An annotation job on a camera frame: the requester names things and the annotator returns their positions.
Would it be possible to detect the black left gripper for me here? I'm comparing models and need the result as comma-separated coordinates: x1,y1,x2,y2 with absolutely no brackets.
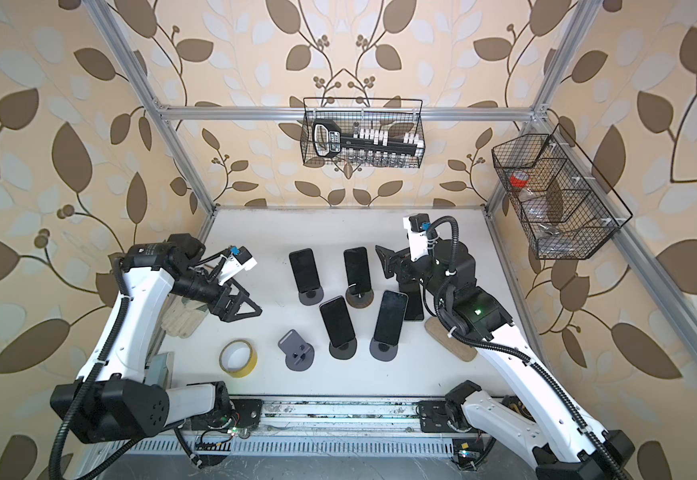
170,271,264,324

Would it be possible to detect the black smartphone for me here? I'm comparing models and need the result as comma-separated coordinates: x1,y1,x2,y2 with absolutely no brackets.
320,296,355,348
288,248,322,294
344,247,372,296
373,291,408,346

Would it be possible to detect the grey phone stand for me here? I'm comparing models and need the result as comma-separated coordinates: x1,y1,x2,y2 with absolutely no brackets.
298,287,324,306
369,338,398,362
328,338,357,360
278,329,314,372

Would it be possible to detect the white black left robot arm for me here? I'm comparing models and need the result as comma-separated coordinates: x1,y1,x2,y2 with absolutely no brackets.
48,233,262,479

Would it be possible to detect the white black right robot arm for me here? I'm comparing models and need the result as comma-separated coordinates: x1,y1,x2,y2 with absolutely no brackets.
375,213,635,479

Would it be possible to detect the yellow masking tape roll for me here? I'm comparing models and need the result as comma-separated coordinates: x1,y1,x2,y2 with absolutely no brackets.
218,339,258,379

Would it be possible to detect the clear bottle red cap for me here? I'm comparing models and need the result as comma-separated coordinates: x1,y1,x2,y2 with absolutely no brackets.
509,170,564,225

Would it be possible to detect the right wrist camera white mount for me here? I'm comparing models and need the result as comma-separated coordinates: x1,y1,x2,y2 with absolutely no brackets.
402,213,430,262

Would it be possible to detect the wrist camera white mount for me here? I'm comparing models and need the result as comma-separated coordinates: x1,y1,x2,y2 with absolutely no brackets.
212,246,258,285
402,213,430,262

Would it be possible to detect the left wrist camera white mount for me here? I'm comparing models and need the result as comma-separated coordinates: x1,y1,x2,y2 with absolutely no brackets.
212,246,258,285

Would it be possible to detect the aluminium front rail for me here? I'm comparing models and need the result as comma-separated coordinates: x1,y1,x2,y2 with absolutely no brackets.
101,394,565,438

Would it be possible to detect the black socket set rail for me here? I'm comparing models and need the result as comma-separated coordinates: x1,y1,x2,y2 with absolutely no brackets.
310,119,425,159

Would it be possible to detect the black wire basket back wall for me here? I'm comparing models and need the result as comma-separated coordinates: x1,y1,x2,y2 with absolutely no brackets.
300,95,426,169

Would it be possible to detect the black wire basket wall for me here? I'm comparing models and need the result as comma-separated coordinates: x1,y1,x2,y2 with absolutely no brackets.
300,95,426,169
491,125,633,260

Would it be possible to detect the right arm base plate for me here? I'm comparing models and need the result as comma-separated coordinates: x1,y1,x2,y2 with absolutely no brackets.
415,400,475,434

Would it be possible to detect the black wire basket right wall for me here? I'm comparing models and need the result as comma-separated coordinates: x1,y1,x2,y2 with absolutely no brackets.
491,125,633,260

